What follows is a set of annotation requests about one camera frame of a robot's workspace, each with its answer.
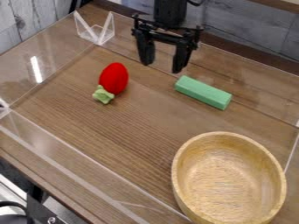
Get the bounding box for clear acrylic corner bracket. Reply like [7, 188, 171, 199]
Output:
[74, 11, 115, 46]

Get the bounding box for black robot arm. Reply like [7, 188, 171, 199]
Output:
[132, 0, 203, 74]

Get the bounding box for black metal stand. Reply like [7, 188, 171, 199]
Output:
[0, 158, 66, 224]

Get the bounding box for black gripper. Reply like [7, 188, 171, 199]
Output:
[132, 13, 203, 74]

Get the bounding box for green rectangular block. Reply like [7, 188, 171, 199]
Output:
[174, 75, 232, 110]

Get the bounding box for black cable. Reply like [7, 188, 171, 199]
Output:
[187, 0, 208, 7]

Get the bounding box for clear acrylic front wall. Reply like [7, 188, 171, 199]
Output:
[0, 104, 192, 224]

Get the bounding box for wooden bowl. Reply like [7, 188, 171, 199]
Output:
[172, 131, 287, 224]

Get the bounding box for red plush strawberry green leaves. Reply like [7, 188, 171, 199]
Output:
[92, 62, 128, 104]

